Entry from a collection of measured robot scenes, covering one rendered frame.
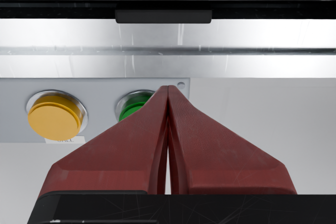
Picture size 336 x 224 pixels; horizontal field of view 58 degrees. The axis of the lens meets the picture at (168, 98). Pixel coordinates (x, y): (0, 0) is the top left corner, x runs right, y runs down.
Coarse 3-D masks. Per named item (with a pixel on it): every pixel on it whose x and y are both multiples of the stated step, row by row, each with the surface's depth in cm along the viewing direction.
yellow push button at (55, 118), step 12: (48, 96) 23; (36, 108) 22; (48, 108) 22; (60, 108) 22; (72, 108) 23; (36, 120) 23; (48, 120) 23; (60, 120) 23; (72, 120) 23; (36, 132) 24; (48, 132) 24; (60, 132) 24; (72, 132) 24
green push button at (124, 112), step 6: (138, 96) 23; (144, 96) 23; (150, 96) 23; (126, 102) 23; (132, 102) 23; (138, 102) 22; (144, 102) 22; (126, 108) 23; (132, 108) 23; (138, 108) 23; (120, 114) 23; (126, 114) 23; (120, 120) 23
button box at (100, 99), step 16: (0, 80) 22; (16, 80) 22; (32, 80) 22; (48, 80) 22; (64, 80) 22; (80, 80) 22; (96, 80) 22; (112, 80) 22; (128, 80) 22; (144, 80) 22; (160, 80) 22; (176, 80) 23; (0, 96) 23; (16, 96) 23; (32, 96) 23; (64, 96) 23; (80, 96) 23; (96, 96) 23; (112, 96) 23; (128, 96) 23; (0, 112) 24; (16, 112) 24; (96, 112) 24; (112, 112) 24; (0, 128) 25; (16, 128) 25; (80, 128) 25; (96, 128) 25
